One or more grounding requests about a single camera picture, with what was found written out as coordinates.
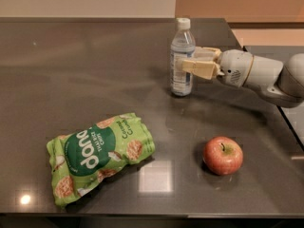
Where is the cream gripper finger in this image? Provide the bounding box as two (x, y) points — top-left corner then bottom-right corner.
(181, 60), (221, 80)
(194, 47), (222, 61)

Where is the blue plastic water bottle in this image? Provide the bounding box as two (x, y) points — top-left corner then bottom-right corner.
(170, 18), (196, 97)

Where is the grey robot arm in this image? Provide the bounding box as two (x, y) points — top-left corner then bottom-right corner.
(178, 47), (304, 108)

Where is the red apple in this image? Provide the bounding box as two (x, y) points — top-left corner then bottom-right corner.
(202, 136), (243, 176)

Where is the green rice chips bag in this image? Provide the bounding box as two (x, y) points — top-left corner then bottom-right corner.
(47, 113), (155, 207)

